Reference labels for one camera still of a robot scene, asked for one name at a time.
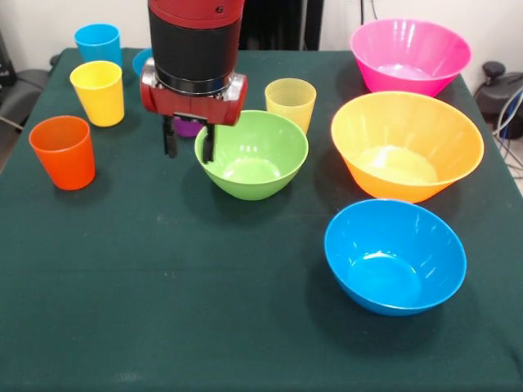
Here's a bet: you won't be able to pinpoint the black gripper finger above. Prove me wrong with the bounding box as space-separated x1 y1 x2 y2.
201 122 217 165
163 115 179 159

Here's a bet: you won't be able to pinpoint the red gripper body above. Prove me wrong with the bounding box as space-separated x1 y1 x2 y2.
139 56 249 128

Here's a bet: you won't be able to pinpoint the green bowl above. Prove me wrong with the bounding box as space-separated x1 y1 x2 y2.
194 109 310 202

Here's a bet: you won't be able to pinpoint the large blue bowl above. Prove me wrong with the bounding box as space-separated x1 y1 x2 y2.
324 198 468 318

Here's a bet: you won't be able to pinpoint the pink bowl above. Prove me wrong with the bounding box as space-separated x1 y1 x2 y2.
349 18 472 99

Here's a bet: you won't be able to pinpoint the purple cup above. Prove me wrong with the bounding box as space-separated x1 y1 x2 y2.
172 116 205 140

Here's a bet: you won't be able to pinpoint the small blue bowl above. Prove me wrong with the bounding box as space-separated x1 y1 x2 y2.
132 47 154 77

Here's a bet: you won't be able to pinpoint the pale translucent yellow cup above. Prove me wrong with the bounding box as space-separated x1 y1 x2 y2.
264 78 318 134

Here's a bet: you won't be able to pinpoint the red cup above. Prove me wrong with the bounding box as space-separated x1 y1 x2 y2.
28 115 96 192

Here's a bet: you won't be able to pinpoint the blue cup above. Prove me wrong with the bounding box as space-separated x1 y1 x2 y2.
74 23 123 69

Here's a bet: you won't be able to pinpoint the dark green tablecloth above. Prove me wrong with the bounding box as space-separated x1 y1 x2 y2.
0 47 523 392

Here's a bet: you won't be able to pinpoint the orange bowl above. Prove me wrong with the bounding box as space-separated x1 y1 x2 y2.
330 91 485 205

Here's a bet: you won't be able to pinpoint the black wall cables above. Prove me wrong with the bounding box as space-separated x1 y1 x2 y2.
358 0 379 22

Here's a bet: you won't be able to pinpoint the tangle of floor cables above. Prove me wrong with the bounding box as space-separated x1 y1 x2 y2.
492 87 523 180

